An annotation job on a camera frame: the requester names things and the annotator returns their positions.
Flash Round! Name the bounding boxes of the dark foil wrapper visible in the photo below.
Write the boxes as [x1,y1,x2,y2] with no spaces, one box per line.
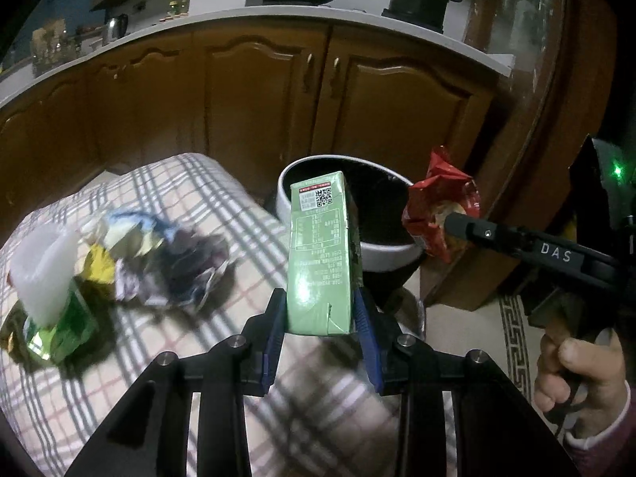
[116,229,232,315]

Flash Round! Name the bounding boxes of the white kitchen countertop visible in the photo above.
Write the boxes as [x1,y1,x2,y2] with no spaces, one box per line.
[0,4,512,110]

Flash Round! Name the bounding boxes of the white bin with black liner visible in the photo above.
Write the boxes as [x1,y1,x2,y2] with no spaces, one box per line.
[275,155,424,310]

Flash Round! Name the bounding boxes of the plaid blanket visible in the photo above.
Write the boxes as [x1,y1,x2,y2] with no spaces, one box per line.
[0,153,459,477]

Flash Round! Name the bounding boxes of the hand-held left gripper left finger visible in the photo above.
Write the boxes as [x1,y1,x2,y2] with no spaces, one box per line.
[64,287,289,477]

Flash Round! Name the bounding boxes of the red snack packet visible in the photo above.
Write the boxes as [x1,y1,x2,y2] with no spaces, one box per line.
[401,145,482,265]

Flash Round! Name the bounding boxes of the wooden kitchen cabinet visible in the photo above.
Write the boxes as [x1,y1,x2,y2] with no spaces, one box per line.
[0,16,504,242]

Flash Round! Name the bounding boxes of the green wrapper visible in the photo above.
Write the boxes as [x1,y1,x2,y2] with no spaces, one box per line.
[0,278,100,366]

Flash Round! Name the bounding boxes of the black cooker under pot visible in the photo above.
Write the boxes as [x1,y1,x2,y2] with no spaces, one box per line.
[382,7,446,31]

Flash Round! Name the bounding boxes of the patterned rug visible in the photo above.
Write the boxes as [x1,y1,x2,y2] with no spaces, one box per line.
[498,292,543,408]

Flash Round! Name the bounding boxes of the person's right hand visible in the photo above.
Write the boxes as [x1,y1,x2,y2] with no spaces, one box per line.
[534,330,633,439]

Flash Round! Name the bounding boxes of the person's right forearm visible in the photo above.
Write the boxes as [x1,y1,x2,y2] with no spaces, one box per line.
[564,382,636,477]

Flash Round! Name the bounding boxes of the wooden door with glass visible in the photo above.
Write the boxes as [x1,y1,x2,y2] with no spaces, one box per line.
[422,0,619,315]

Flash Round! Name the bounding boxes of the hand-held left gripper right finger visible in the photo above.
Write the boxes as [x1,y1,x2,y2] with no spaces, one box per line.
[354,285,582,477]

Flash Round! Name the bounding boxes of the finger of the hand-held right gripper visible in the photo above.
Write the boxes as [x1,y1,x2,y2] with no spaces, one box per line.
[444,212,535,260]

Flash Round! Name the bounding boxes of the metal kettle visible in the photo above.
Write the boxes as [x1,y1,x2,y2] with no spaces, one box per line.
[103,13,129,47]

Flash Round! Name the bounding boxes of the green drink carton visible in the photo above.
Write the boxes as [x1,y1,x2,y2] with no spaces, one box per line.
[288,170,364,337]

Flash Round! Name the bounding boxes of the yellow wrapper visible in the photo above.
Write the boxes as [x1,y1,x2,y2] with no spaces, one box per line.
[82,243,121,300]

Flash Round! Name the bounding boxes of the white plastic cup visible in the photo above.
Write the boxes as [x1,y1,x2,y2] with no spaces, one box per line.
[9,223,83,328]

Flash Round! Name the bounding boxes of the jars on countertop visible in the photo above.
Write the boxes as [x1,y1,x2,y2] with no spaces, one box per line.
[31,16,83,64]

